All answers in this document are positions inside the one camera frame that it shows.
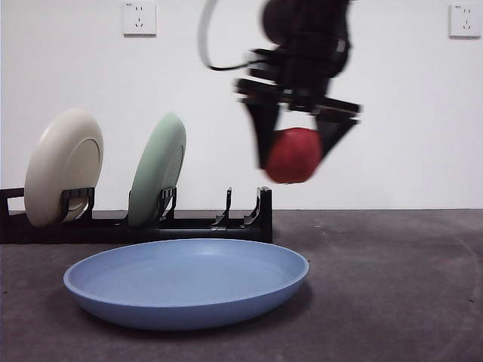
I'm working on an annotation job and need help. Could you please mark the white wall socket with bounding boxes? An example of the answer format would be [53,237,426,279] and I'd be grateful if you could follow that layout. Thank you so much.
[122,0,158,38]
[448,3,483,39]

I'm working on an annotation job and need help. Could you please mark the blue round plate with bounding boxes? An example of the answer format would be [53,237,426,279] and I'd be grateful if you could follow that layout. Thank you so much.
[63,238,311,333]

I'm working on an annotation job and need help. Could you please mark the red apple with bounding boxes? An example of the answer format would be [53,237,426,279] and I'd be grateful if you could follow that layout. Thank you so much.
[263,127,324,186]

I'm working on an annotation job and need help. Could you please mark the grey camera cable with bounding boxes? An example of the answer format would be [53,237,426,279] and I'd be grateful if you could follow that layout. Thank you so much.
[197,0,254,72]

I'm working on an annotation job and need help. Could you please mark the black plate rack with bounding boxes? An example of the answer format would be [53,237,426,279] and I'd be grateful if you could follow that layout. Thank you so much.
[0,186,274,245]

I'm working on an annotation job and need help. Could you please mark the light green round plate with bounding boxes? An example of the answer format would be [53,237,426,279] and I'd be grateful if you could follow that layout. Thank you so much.
[128,112,188,229]

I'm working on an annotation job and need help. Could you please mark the cream round plate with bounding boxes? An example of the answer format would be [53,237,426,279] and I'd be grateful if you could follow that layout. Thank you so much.
[24,108,105,229]

